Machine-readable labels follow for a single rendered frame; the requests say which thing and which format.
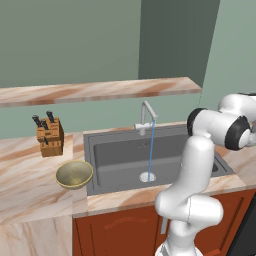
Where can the wooden knife block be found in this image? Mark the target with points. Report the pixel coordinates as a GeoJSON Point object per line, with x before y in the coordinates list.
{"type": "Point", "coordinates": [50, 138]}

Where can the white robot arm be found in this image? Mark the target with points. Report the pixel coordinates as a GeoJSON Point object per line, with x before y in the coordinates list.
{"type": "Point", "coordinates": [196, 166]}

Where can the silver tap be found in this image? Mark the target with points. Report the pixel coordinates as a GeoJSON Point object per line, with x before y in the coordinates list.
{"type": "Point", "coordinates": [145, 116]}

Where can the blue water stream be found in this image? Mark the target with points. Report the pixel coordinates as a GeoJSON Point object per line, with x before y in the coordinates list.
{"type": "Point", "coordinates": [151, 150]}

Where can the yellow-green bowl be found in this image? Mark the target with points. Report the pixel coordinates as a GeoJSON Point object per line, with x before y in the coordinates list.
{"type": "Point", "coordinates": [74, 174]}

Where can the marble wall shelf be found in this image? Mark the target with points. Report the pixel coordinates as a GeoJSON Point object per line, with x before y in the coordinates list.
{"type": "Point", "coordinates": [96, 89]}

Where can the red-brown cupboard door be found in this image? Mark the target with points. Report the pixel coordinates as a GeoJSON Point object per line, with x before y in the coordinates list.
{"type": "Point", "coordinates": [226, 220]}
{"type": "Point", "coordinates": [116, 233]}

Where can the grey sink basin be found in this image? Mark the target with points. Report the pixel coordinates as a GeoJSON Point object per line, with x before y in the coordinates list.
{"type": "Point", "coordinates": [133, 160]}

